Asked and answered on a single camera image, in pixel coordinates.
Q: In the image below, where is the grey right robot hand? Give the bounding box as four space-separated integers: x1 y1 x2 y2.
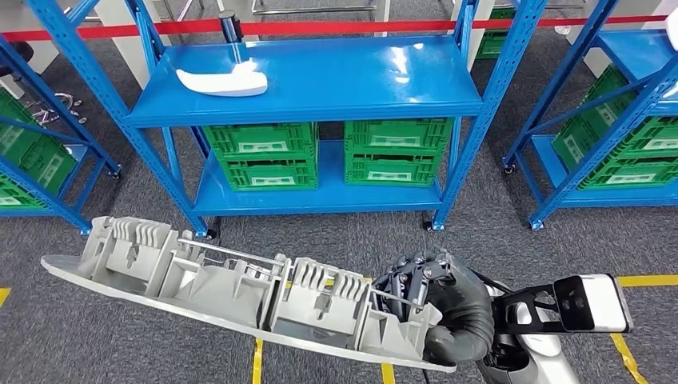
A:
370 250 497 366

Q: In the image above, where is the silver plastic wheel hubcap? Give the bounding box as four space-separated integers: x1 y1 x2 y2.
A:
41 216 457 374

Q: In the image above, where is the blue steel shelf rack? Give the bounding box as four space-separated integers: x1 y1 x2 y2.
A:
0 34 123 235
23 0 549 238
501 0 678 231

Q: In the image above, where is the white plastic trim part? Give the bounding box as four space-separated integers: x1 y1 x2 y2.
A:
175 66 269 98

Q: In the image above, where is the red barrier tape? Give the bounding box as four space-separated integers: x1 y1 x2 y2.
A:
0 14 671 43

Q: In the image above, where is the chrome chair base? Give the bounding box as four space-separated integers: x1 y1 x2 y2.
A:
23 91 89 126

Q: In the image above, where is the black chair seat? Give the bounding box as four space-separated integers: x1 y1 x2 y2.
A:
0 41 34 79

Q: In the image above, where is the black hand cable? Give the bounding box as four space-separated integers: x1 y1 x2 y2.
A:
469 270 512 296

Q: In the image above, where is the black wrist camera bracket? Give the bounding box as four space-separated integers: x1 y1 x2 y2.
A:
489 283 563 336

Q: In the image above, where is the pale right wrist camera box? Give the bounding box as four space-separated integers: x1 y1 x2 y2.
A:
553 274 635 335

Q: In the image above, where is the black stanchion post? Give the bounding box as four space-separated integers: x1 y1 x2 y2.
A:
218 9 245 45

